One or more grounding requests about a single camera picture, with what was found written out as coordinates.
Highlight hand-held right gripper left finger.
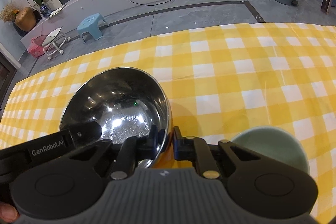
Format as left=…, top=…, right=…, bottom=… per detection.
left=63, top=126, right=169, bottom=180

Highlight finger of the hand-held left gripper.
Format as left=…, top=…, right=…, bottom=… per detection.
left=69, top=121, right=103, bottom=148

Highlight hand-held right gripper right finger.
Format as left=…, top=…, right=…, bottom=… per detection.
left=173, top=126, right=263, bottom=179

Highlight orange steel bowl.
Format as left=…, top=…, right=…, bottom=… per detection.
left=59, top=67, right=195, bottom=169

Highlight person's left hand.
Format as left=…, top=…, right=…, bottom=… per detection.
left=0, top=202, right=19, bottom=223

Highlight green ceramic bowl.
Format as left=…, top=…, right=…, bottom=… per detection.
left=230, top=127, right=310, bottom=174

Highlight yellow checked tablecloth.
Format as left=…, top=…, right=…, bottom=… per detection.
left=0, top=22, right=336, bottom=224

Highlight pink basket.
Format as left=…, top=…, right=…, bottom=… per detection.
left=27, top=38, right=45, bottom=58

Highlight white rolling stool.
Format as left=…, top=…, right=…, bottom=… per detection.
left=39, top=27, right=71, bottom=60

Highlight light blue plastic stool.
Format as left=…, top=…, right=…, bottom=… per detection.
left=77, top=13, right=109, bottom=43

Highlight gold vase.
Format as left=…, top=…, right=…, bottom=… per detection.
left=15, top=7, right=36, bottom=31

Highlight dried flowers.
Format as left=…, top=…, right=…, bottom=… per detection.
left=0, top=2, right=20, bottom=22

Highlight small beige heater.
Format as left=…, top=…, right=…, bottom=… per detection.
left=320, top=0, right=333, bottom=14

